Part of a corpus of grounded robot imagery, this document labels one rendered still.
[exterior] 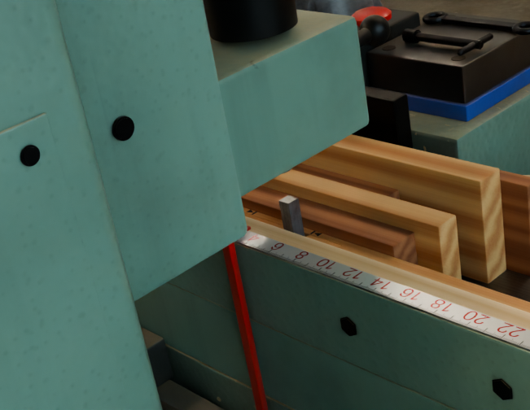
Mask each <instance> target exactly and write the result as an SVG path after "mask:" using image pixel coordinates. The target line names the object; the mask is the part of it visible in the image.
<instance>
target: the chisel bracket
mask: <svg viewBox="0 0 530 410"><path fill-rule="evenodd" d="M296 12H297V18H298V23H297V24H296V25H295V26H294V27H293V28H291V29H289V30H287V31H286V32H284V33H281V34H279V35H276V36H273V37H268V38H265V39H260V40H256V41H246V42H221V41H215V40H213V39H212V38H211V37H210V42H211V46H212V53H213V58H214V62H215V66H216V70H217V78H218V82H219V86H220V91H221V99H222V103H223V107H224V112H225V116H226V123H227V128H228V132H229V136H230V144H231V149H232V153H233V157H234V165H235V169H236V173H237V178H238V182H239V189H240V194H241V197H242V196H244V195H245V194H247V193H249V192H250V191H252V190H254V189H255V188H257V187H259V186H261V185H263V184H265V183H266V182H268V181H270V180H272V179H274V178H275V177H277V176H279V175H280V174H283V173H286V172H289V171H290V170H291V169H292V168H293V167H295V166H296V165H298V164H300V163H302V162H304V161H305V160H307V159H309V158H311V157H312V156H314V155H316V154H317V153H319V152H321V151H323V150H325V149H326V148H328V147H329V146H332V145H334V144H336V143H337V142H339V141H341V140H342V139H344V138H346V137H347V136H349V135H351V134H353V133H355V132H356V131H358V130H359V129H362V128H364V127H366V126H367V125H368V124H369V114H368V107H367V101H366V89H365V82H364V76H363V70H362V63H361V52H360V45H359V38H358V32H357V21H356V20H355V18H354V17H352V16H349V15H337V14H330V13H322V12H316V11H303V10H296ZM209 36H210V35H209Z"/></svg>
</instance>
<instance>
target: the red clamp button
mask: <svg viewBox="0 0 530 410"><path fill-rule="evenodd" d="M369 15H381V16H382V17H384V18H385V19H386V20H387V21H389V20H390V19H391V18H392V12H391V10H389V9H387V8H386V7H366V8H362V9H360V10H358V11H356V12H355V13H354V14H353V15H352V17H354V18H355V20H356V21H357V26H358V27H359V28H360V25H361V22H362V21H363V20H364V19H365V18H366V17H367V16H369Z"/></svg>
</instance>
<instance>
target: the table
mask: <svg viewBox="0 0 530 410"><path fill-rule="evenodd" d="M462 280H464V281H468V282H470V283H473V284H476V285H478V286H483V287H485V288H488V289H490V290H495V291H497V292H500V293H503V294H507V295H509V296H513V297H516V298H518V299H522V300H525V301H528V302H530V276H527V275H524V274H522V273H517V272H514V271H511V270H509V269H507V270H506V271H505V272H503V273H502V274H501V275H499V276H498V277H496V278H495V279H494V280H493V281H491V282H490V283H488V284H487V283H484V282H482V281H477V280H475V279H472V278H469V277H465V276H463V275H462ZM134 303H135V307H136V309H137V313H138V319H139V322H140V325H141V327H143V328H144V329H147V330H149V331H151V332H152V333H154V334H157V335H159V336H160V337H162V338H163V339H164V342H165V343H166V344H168V345H170V346H171V347H174V348H176V349H178V350H179V351H181V352H183V353H185V354H187V355H189V356H191V357H193V358H195V359H197V360H199V361H201V362H203V363H205V364H207V365H209V366H211V367H213V368H214V369H216V370H218V371H220V372H222V373H224V374H226V375H228V376H230V377H232V378H234V379H236V380H238V381H240V382H242V383H244V384H246V385H248V386H250V387H252V385H251V381H250V377H249V373H248V369H247V362H246V358H245V354H244V350H243V343H242V339H241V335H240V331H239V323H238V320H237V316H236V312H234V311H232V310H230V309H228V308H226V307H223V306H221V305H219V304H217V303H214V302H212V301H210V300H207V299H205V298H203V297H200V296H198V295H197V294H193V293H191V292H190V291H188V290H184V289H182V288H181V287H178V286H175V285H173V284H171V283H169V282H166V283H164V284H163V285H162V286H159V287H158V288H156V289H154V290H153V291H151V292H150V293H148V294H146V295H144V296H142V297H141V298H140V299H138V300H136V301H134ZM250 322H251V327H252V334H253V338H254V342H255V346H256V353H257V358H258V362H259V366H260V371H261V377H262V381H263V386H264V390H265V394H266V395H268V396H269V397H271V398H273V399H276V400H277V401H279V402H281V403H284V404H286V405H287V406H288V407H290V408H293V409H295V410H457V409H455V408H451V407H450V406H448V405H445V404H443V403H441V402H438V401H436V400H434V399H431V398H429V397H427V396H426V395H422V394H420V393H418V392H416V391H414V390H411V389H409V388H407V387H405V386H402V385H400V384H398V383H395V382H393V381H391V380H388V379H387V378H385V377H381V376H379V375H378V374H375V373H372V372H371V371H368V370H366V369H364V368H361V367H359V366H357V365H355V364H352V363H350V362H348V361H346V360H343V359H340V358H339V357H337V356H335V355H332V354H330V353H328V352H325V351H323V350H321V349H318V348H316V347H313V346H311V345H309V344H308V343H305V342H302V341H300V340H298V339H296V338H293V337H291V336H289V335H287V334H284V333H282V332H280V331H277V330H276V329H273V328H270V327H269V326H267V325H263V324H261V323H260V322H258V321H254V320H253V319H251V318H250Z"/></svg>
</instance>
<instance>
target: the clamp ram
mask: <svg viewBox="0 0 530 410"><path fill-rule="evenodd" d="M365 89H366V101H367V107H368V114H369V124H368V125H367V126H366V127H364V128H362V129H359V130H358V131H356V132H355V133H353V135H357V136H360V137H367V138H370V139H374V140H378V141H381V142H388V143H391V144H395V145H398V146H405V147H409V148H413V143H412V135H411V127H410V113H409V105H408V98H407V94H404V93H399V92H395V91H390V90H385V89H377V88H373V87H368V86H365Z"/></svg>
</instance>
